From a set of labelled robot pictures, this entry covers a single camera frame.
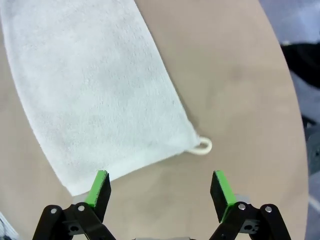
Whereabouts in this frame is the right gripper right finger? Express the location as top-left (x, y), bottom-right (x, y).
top-left (208, 170), bottom-right (292, 240)

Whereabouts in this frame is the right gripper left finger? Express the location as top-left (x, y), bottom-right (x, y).
top-left (31, 170), bottom-right (116, 240)

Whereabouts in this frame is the cream towel with loop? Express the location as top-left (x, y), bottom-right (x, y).
top-left (0, 0), bottom-right (213, 197)

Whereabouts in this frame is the black bulky fabric object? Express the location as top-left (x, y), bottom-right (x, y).
top-left (279, 42), bottom-right (320, 89)

